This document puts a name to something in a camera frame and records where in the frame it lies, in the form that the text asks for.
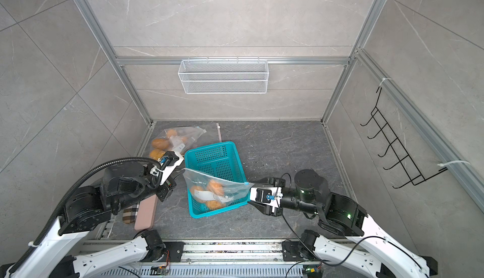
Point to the wrinkled orange potato bottom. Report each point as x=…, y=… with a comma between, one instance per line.
x=216, y=188

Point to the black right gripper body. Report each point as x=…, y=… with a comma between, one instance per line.
x=279, y=181

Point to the plaid fabric pouch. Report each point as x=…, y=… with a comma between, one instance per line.
x=130, y=214

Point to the teal plastic basket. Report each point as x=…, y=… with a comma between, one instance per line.
x=219, y=160

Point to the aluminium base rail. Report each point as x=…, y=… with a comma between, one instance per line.
x=246, y=258

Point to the clear plastic bag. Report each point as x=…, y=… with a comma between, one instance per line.
x=185, y=140
x=212, y=193

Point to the black wire hook rack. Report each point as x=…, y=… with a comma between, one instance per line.
x=413, y=175

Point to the large yellow potato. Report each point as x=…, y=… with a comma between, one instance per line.
x=195, y=191

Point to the white mesh wall basket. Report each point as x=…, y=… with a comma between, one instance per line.
x=224, y=76

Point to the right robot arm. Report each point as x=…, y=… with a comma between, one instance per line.
x=375, y=253

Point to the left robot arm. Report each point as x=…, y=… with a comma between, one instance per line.
x=99, y=194

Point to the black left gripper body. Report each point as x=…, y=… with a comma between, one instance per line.
x=167, y=188

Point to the pink rectangular case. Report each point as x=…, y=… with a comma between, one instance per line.
x=146, y=214

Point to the smooth brown potato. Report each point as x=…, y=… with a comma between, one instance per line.
x=160, y=143

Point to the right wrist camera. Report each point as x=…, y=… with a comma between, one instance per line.
x=270, y=196

